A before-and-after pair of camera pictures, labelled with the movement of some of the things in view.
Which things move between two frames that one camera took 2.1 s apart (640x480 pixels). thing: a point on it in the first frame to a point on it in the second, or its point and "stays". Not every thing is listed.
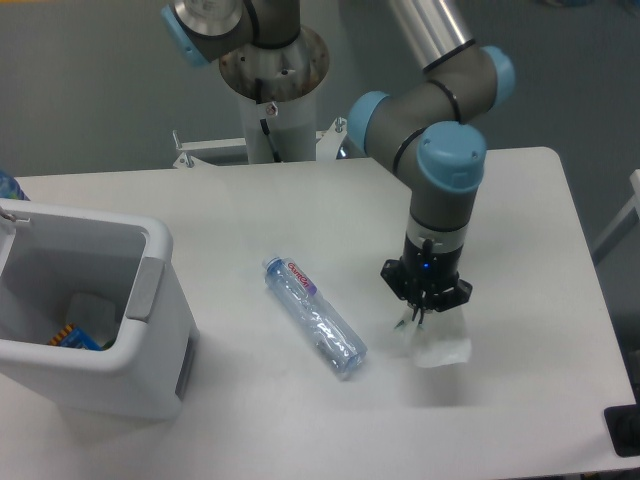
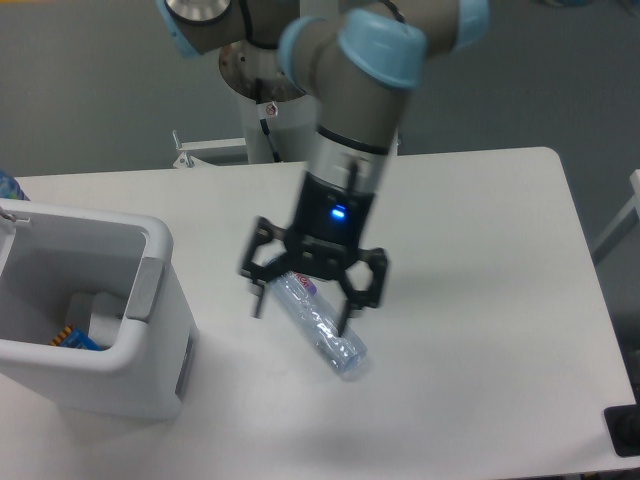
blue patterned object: x=10 y=187 stays
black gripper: x=425 y=274 to x=330 y=224
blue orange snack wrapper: x=73 y=336 stays
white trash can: x=105 y=273 stays
